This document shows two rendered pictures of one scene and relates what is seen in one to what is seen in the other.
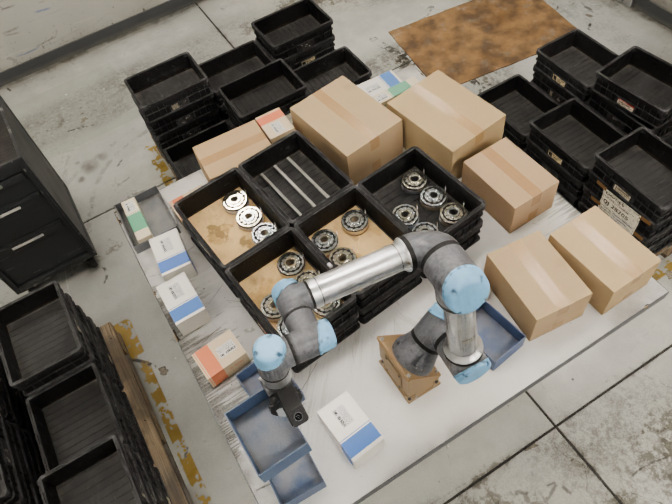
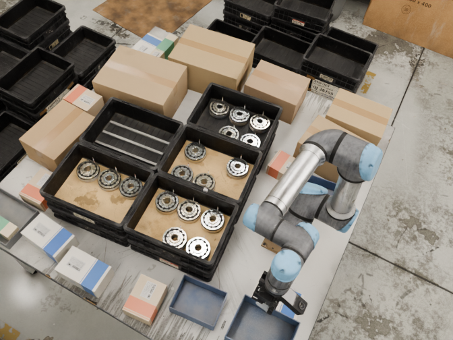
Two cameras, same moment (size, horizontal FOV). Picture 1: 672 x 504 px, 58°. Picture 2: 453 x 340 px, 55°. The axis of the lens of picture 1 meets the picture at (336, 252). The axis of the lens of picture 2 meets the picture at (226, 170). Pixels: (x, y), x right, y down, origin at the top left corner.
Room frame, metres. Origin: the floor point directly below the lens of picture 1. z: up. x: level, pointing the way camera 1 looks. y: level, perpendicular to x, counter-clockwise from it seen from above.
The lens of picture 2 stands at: (0.45, 0.63, 2.55)
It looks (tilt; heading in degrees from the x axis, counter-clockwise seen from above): 57 degrees down; 315
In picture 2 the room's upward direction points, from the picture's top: 6 degrees clockwise
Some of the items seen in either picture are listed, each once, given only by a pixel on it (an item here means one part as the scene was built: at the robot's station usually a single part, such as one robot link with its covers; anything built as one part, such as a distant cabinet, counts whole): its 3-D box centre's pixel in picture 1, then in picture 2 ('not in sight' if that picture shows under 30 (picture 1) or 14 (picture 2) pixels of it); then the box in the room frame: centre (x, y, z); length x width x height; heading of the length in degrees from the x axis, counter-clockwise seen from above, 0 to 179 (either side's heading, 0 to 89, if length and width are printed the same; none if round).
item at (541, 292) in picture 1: (534, 284); (330, 151); (1.02, -0.67, 0.78); 0.30 x 0.22 x 0.16; 16
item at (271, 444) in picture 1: (267, 431); (261, 331); (0.56, 0.27, 1.10); 0.20 x 0.15 x 0.07; 24
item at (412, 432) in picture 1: (368, 292); (199, 202); (1.37, -0.11, 0.35); 1.60 x 1.60 x 0.70; 22
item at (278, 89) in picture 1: (269, 118); (44, 98); (2.59, 0.23, 0.37); 0.40 x 0.30 x 0.45; 112
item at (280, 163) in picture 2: not in sight; (286, 168); (1.10, -0.44, 0.74); 0.16 x 0.12 x 0.07; 17
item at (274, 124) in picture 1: (276, 129); (83, 102); (2.01, 0.16, 0.81); 0.16 x 0.12 x 0.07; 20
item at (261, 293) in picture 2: (278, 384); (271, 289); (0.62, 0.21, 1.26); 0.09 x 0.08 x 0.12; 21
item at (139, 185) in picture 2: (264, 233); (131, 186); (1.41, 0.26, 0.86); 0.10 x 0.10 x 0.01
